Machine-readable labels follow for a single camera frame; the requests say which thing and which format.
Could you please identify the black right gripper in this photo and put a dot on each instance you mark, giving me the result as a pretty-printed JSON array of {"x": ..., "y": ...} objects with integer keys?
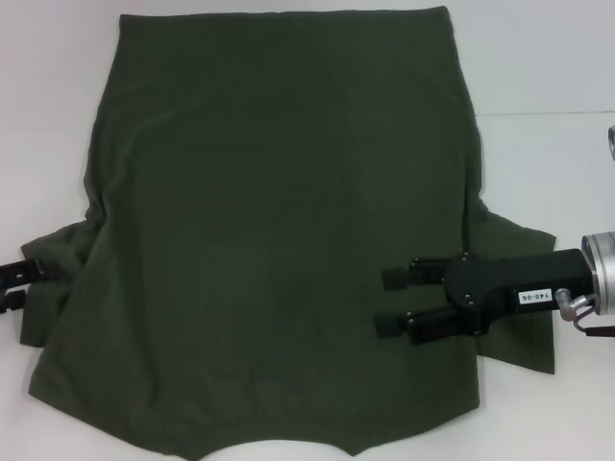
[{"x": 523, "y": 285}]

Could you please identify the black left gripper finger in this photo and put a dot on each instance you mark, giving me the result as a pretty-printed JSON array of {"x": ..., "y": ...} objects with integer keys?
[
  {"x": 12, "y": 300},
  {"x": 21, "y": 269}
]

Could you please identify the dark green shirt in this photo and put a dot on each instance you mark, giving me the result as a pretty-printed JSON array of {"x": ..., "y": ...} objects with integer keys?
[{"x": 288, "y": 192}]

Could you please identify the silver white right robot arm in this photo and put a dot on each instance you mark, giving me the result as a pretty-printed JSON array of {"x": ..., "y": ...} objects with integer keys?
[{"x": 603, "y": 274}]

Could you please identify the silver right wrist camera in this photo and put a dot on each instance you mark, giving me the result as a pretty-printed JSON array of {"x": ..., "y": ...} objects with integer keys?
[{"x": 611, "y": 144}]

